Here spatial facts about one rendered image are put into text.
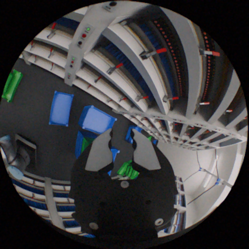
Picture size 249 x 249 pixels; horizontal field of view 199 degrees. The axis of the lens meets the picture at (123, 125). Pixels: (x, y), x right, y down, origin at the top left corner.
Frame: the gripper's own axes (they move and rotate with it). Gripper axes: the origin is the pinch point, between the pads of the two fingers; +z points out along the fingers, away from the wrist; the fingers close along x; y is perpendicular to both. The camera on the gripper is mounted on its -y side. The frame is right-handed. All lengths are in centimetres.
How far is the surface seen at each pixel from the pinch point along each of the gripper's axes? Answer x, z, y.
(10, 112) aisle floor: -114, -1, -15
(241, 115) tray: 58, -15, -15
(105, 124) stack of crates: -15, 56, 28
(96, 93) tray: -24, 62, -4
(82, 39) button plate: -14.7, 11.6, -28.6
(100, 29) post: -6.9, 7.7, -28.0
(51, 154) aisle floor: -76, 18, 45
